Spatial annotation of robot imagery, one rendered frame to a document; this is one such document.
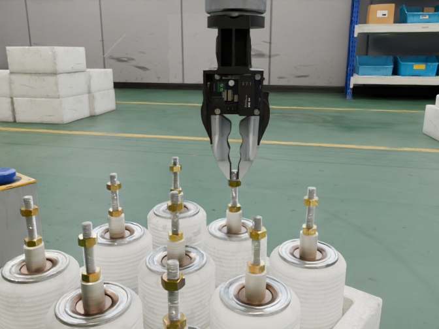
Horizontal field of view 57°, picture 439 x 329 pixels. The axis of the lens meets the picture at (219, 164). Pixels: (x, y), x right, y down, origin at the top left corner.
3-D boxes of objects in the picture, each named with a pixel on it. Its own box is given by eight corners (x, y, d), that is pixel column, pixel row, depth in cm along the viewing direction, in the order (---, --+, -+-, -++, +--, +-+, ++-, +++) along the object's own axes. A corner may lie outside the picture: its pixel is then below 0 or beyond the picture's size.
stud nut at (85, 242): (74, 245, 40) (73, 237, 39) (86, 237, 41) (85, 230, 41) (90, 249, 39) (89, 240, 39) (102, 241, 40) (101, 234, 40)
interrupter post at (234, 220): (243, 229, 60) (243, 208, 59) (240, 235, 58) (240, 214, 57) (228, 227, 61) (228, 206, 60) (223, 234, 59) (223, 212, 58)
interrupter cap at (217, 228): (264, 224, 62) (264, 219, 62) (255, 246, 55) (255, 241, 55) (215, 219, 64) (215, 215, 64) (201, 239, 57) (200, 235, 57)
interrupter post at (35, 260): (25, 276, 48) (21, 250, 47) (25, 266, 50) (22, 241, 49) (48, 271, 48) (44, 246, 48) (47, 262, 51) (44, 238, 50)
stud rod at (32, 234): (29, 258, 48) (21, 198, 46) (31, 254, 49) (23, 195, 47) (38, 258, 48) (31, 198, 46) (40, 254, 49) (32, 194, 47)
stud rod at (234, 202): (238, 219, 59) (238, 170, 57) (236, 222, 58) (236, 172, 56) (231, 219, 60) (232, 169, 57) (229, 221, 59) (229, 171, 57)
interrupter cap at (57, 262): (-1, 292, 44) (-2, 286, 44) (3, 261, 51) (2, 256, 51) (72, 277, 47) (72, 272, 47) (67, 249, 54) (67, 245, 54)
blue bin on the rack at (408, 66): (390, 74, 482) (392, 55, 476) (425, 74, 474) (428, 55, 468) (398, 76, 435) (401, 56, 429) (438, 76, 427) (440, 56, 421)
